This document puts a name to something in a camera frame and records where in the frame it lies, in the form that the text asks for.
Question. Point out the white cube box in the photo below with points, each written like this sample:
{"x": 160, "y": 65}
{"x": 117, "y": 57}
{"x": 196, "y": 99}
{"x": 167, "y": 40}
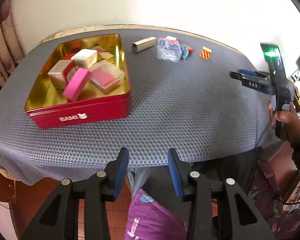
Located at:
{"x": 85, "y": 57}

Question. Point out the small dark red box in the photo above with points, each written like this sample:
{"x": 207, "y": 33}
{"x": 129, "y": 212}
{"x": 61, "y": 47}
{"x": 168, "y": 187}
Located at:
{"x": 98, "y": 49}

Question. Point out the round red tape measure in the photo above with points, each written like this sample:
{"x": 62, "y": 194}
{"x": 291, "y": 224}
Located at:
{"x": 186, "y": 50}

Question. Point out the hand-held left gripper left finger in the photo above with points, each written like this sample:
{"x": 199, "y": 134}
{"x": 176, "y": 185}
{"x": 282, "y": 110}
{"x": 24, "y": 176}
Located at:
{"x": 120, "y": 175}

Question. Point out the purple cloth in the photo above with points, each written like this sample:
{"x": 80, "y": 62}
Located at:
{"x": 152, "y": 220}

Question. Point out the small gold box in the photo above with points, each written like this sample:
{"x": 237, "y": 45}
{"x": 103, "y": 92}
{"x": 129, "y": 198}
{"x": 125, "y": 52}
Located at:
{"x": 107, "y": 57}

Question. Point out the clear plastic box blue label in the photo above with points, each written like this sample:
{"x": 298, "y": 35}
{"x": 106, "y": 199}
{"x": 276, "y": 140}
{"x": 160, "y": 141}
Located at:
{"x": 168, "y": 50}

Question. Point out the beige patterned curtain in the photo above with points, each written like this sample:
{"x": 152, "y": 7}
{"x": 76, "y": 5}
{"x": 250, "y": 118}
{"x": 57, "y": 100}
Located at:
{"x": 3, "y": 47}

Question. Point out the person's right hand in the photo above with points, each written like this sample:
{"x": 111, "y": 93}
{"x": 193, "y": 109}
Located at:
{"x": 291, "y": 120}

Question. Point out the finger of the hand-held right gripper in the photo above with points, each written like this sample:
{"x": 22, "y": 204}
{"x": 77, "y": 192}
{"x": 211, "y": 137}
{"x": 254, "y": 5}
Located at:
{"x": 250, "y": 72}
{"x": 237, "y": 76}

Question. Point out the red tin box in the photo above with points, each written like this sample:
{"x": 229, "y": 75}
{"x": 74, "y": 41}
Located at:
{"x": 77, "y": 115}

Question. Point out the yellow red striped cube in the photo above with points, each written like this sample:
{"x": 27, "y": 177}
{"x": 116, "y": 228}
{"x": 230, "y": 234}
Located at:
{"x": 206, "y": 53}

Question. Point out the pink rectangular box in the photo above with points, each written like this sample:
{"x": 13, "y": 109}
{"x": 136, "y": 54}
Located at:
{"x": 76, "y": 85}

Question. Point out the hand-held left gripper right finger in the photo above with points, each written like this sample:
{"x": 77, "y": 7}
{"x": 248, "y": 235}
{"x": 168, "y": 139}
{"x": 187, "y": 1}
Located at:
{"x": 175, "y": 175}

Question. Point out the brown cardboard box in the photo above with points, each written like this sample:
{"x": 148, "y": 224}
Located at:
{"x": 58, "y": 73}

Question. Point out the red block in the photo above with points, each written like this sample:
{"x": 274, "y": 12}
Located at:
{"x": 68, "y": 56}

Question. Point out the clear case red pad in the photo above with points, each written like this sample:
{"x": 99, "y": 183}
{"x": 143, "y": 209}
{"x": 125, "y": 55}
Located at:
{"x": 106, "y": 78}

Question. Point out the person's grey trousers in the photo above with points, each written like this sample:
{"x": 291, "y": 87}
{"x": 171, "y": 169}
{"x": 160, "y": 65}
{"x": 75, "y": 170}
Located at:
{"x": 215, "y": 170}

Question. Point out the long gold box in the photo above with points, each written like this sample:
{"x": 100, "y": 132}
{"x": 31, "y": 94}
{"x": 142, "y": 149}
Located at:
{"x": 143, "y": 44}

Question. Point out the small white eraser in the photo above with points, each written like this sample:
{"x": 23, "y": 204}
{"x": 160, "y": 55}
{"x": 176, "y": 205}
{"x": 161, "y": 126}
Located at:
{"x": 171, "y": 37}

